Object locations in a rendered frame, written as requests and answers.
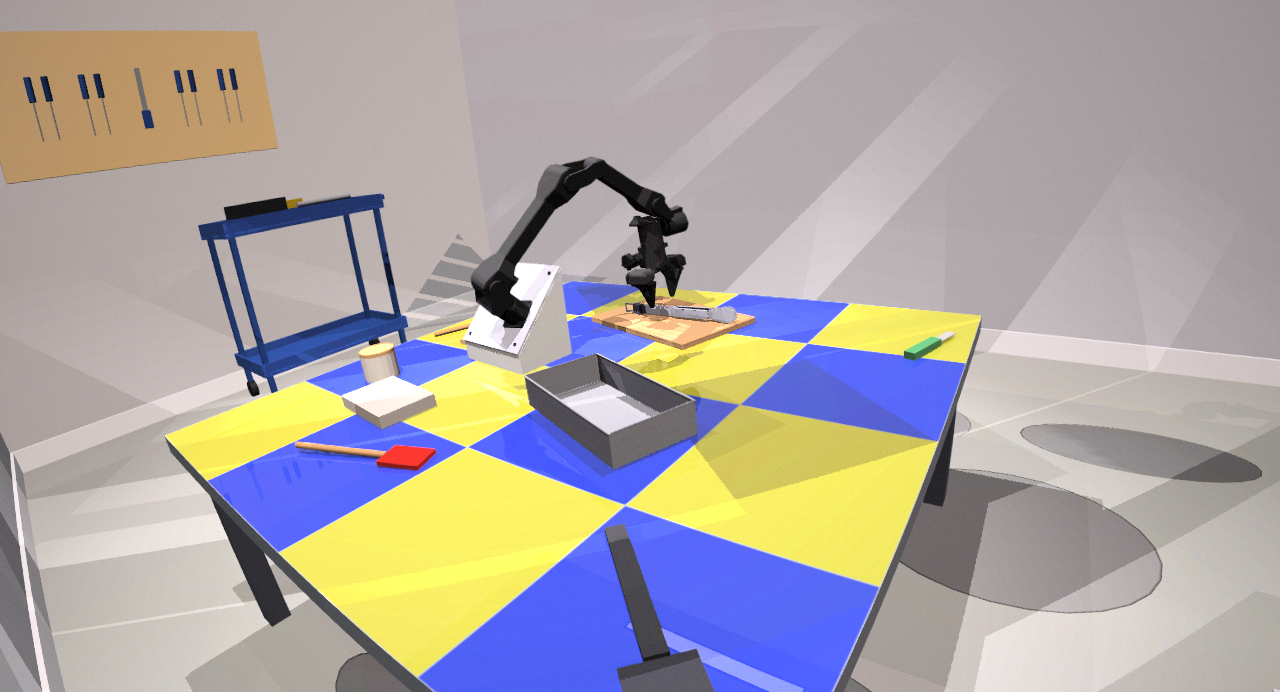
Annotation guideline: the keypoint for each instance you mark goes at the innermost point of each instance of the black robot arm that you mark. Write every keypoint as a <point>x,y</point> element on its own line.
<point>495,277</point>

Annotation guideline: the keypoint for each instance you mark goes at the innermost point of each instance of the grey cylinder with orange top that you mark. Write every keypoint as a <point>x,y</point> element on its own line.
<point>379,362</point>

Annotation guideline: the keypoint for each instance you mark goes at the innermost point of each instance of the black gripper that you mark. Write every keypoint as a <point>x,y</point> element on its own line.
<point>670,265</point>

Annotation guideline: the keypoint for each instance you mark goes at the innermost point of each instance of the light brown wooden board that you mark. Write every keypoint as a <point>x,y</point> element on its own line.
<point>678,332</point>

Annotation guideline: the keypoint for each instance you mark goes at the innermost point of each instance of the grey metal roasting tin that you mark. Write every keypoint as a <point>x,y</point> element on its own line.
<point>616,413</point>

